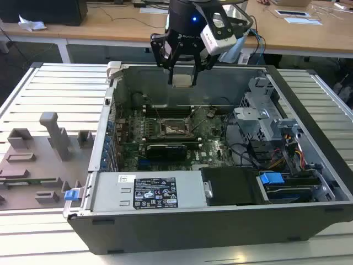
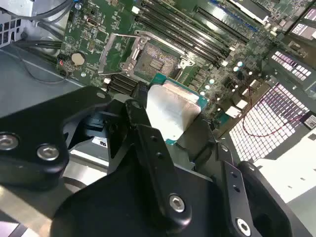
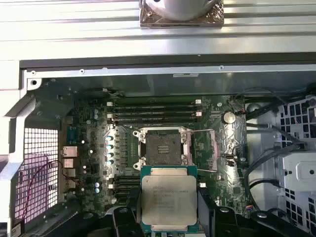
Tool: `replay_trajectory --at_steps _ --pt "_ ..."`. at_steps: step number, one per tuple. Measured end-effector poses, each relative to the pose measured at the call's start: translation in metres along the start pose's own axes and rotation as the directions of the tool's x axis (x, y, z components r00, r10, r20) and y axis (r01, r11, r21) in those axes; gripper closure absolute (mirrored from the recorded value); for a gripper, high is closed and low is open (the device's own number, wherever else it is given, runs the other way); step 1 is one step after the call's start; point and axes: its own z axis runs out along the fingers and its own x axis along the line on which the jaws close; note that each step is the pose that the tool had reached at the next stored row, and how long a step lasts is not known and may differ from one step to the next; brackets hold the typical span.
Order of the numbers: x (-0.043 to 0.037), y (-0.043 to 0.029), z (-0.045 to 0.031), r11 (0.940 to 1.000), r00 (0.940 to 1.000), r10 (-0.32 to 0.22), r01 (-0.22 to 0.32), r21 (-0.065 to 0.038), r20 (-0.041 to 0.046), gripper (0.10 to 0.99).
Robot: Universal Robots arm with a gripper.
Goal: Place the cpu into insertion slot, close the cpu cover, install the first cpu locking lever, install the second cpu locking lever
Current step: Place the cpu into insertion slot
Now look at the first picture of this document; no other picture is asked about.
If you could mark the grey parts rack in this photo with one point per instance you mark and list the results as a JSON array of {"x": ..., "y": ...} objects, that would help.
[{"x": 41, "y": 165}]

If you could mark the silver metal drive cage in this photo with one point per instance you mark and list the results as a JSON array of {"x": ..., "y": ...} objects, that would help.
[{"x": 249, "y": 124}]

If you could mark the white paper sheet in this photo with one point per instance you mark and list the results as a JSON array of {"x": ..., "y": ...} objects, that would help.
[{"x": 151, "y": 10}]

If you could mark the blue expansion slot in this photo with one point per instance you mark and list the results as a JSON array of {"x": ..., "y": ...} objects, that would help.
[{"x": 142, "y": 164}]

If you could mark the white power adapter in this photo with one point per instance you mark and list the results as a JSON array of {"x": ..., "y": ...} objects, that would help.
[{"x": 244, "y": 58}]

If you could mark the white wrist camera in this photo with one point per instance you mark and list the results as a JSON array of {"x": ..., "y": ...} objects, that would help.
[{"x": 218, "y": 41}]

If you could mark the silver square CPU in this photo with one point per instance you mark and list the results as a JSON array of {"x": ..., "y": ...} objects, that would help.
[{"x": 182, "y": 80}]

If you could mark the green RAM stick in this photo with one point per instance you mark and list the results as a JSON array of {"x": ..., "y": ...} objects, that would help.
[{"x": 41, "y": 180}]

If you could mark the brown cardboard box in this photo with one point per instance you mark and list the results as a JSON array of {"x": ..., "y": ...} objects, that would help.
[{"x": 292, "y": 2}]

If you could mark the white framed tablet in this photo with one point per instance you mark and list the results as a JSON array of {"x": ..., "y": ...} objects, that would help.
[{"x": 293, "y": 13}]

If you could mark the blue case latch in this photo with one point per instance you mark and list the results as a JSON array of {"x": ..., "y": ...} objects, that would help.
[{"x": 70, "y": 195}]

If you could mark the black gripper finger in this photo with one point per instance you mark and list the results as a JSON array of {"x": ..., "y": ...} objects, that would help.
[
  {"x": 161, "y": 55},
  {"x": 202, "y": 64}
]

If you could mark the black RAM slot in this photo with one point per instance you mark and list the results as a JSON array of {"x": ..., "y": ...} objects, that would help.
[
  {"x": 171, "y": 139},
  {"x": 171, "y": 108},
  {"x": 171, "y": 113},
  {"x": 193, "y": 143}
]

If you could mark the wooden desk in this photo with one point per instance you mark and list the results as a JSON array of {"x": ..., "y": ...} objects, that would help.
[{"x": 110, "y": 27}]

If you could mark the blue disk carrier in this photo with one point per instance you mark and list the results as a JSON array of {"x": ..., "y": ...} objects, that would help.
[{"x": 271, "y": 180}]

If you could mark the crumpled white paper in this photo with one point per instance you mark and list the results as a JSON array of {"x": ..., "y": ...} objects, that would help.
[{"x": 30, "y": 24}]

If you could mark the black computer box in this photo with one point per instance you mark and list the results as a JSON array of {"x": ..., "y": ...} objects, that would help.
[{"x": 41, "y": 11}]

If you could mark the green motherboard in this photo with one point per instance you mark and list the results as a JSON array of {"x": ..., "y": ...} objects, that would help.
[{"x": 209, "y": 154}]

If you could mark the black open PC case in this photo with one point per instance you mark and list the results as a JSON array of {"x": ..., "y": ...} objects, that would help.
[{"x": 193, "y": 232}]

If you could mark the silver power supply unit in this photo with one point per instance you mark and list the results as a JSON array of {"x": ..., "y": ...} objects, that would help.
[{"x": 110, "y": 190}]

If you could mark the black graphics card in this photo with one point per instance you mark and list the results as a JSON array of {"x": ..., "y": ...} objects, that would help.
[{"x": 165, "y": 153}]

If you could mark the pale blue paper sheet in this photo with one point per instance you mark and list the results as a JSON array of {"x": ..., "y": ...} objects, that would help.
[{"x": 303, "y": 21}]

